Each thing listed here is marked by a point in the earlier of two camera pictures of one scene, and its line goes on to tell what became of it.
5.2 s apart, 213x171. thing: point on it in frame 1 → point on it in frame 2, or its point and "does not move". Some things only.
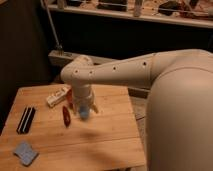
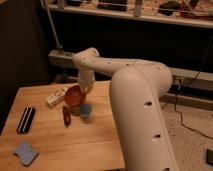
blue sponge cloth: (26, 153) does not move
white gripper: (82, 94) → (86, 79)
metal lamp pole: (58, 45) does not move
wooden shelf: (197, 13) does not move
